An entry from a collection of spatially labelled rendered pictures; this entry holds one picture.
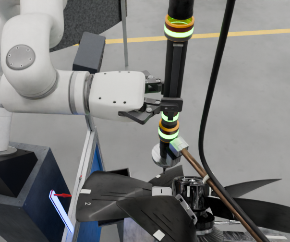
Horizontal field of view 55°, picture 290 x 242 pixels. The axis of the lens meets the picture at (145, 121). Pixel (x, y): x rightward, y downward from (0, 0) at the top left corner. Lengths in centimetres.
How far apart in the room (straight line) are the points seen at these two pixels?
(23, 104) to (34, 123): 227
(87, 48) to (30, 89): 89
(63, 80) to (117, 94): 10
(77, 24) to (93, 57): 130
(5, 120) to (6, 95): 66
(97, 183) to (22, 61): 57
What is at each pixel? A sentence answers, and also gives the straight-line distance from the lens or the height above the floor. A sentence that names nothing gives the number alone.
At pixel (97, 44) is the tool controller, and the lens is 140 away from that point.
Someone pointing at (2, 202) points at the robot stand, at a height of 93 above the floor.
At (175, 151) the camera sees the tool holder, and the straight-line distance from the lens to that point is 60.
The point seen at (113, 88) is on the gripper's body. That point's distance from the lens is 52.
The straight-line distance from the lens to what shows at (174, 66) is 47.
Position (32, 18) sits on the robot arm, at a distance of 54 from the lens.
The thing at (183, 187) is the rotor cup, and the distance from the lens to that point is 86.
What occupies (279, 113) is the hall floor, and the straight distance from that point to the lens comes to 301.
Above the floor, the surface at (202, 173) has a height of 153.
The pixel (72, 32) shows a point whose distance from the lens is 262.
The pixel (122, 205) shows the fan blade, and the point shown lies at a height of 144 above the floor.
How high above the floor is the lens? 201
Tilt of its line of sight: 49 degrees down
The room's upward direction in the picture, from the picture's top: straight up
